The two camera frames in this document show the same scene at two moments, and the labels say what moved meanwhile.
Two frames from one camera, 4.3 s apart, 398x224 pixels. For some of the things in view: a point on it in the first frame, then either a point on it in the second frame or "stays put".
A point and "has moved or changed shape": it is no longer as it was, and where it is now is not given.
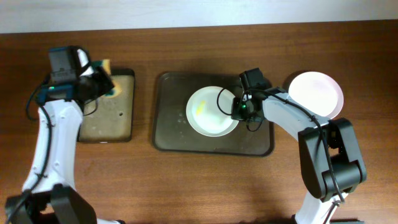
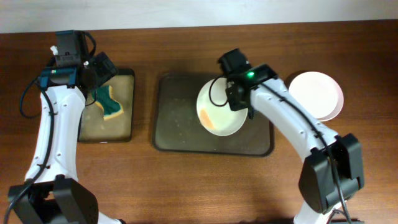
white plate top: [318, 93] stays put
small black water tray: [109, 119] stays put
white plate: [209, 111] has moved or changed shape
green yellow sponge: [105, 64] has moved or changed shape
